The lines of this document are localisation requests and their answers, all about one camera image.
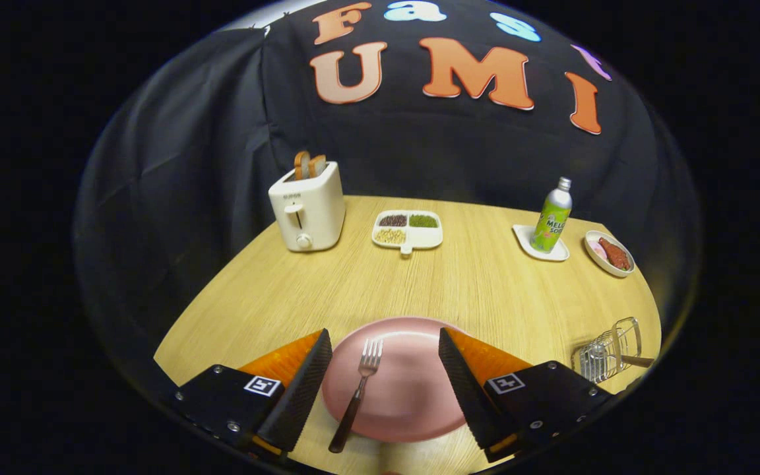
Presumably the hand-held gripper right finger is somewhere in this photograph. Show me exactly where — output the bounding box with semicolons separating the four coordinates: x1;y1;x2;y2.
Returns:
438;327;618;464

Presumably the metal spoon with wooden handle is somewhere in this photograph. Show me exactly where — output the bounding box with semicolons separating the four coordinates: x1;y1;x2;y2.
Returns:
581;343;656;371

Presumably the small white oval dish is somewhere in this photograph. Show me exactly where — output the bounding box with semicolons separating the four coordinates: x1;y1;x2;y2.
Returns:
583;230;636;278

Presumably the cream white toaster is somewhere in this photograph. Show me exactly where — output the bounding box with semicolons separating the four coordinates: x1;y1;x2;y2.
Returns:
268;161;346;253

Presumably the metal wire cutlery rack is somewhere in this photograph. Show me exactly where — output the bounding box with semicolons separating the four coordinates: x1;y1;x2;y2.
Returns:
571;317;643;384

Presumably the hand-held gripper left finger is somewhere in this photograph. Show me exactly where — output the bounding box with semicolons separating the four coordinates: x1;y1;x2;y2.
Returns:
156;328;333;462

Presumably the white square coaster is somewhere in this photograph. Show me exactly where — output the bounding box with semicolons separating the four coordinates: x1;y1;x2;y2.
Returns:
512;224;570;263

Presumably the white divided snack tray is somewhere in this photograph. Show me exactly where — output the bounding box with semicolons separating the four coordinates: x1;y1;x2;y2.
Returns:
371;210;444;256

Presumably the green soda bottle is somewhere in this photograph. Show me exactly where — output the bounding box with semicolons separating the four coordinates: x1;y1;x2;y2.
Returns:
530;176;573;254

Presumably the metal fork with wooden handle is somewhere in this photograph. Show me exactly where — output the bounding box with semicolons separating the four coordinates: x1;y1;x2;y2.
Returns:
328;338;384;454

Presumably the pink round plate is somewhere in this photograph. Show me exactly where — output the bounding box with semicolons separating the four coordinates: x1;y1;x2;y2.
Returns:
321;316;480;443

